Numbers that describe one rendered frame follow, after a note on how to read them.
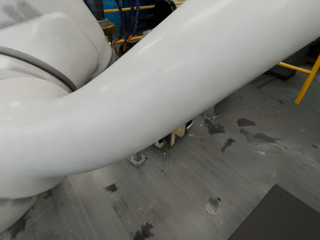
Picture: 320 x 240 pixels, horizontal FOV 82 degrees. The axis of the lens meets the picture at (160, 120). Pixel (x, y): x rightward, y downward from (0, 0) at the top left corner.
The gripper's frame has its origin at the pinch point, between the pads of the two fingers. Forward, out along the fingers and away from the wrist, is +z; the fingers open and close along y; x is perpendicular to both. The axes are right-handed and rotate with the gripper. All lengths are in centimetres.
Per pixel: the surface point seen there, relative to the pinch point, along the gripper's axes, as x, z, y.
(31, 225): 50, 10, 24
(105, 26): -32, 5, 58
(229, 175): -4.4, 44.6, -19.6
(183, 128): -13.0, 43.1, 10.2
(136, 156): 11.4, 29.7, 15.9
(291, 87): -211, 271, -15
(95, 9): -35, -2, 62
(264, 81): -203, 262, 26
